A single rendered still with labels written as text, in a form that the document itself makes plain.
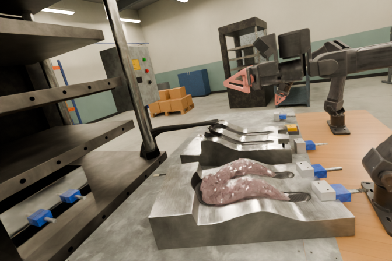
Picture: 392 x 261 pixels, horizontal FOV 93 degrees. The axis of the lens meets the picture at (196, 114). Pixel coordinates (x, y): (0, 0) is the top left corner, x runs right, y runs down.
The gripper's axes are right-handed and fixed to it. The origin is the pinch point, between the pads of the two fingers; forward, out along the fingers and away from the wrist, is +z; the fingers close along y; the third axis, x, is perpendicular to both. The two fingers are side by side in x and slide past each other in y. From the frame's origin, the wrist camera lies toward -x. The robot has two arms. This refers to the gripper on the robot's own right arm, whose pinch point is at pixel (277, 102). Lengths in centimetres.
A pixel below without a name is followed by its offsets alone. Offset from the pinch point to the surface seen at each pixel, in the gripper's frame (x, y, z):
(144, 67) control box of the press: -86, 40, 4
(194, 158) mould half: -17, 68, 19
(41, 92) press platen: -66, 107, -4
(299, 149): 21, 46, 0
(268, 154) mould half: 11, 61, 0
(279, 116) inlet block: 5.6, 2.5, 7.2
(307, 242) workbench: 27, 90, -2
